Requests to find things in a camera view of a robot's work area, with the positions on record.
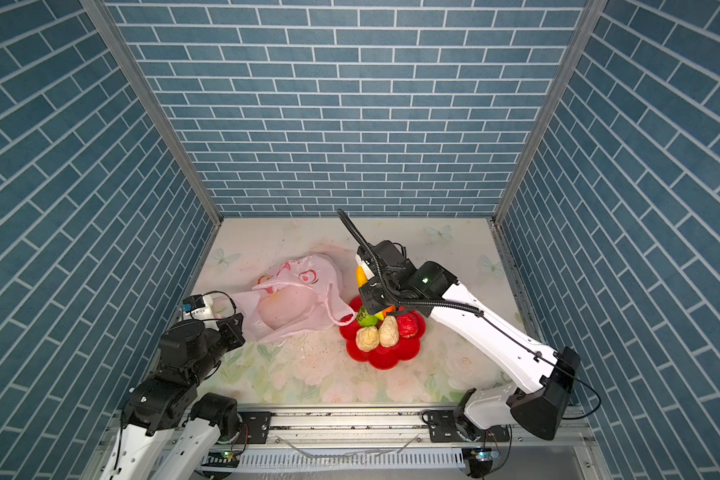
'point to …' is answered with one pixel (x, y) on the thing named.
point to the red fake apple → (407, 325)
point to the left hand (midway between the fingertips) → (246, 314)
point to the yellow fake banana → (361, 277)
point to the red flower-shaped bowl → (383, 357)
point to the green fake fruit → (365, 319)
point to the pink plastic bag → (293, 298)
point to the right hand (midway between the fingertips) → (363, 292)
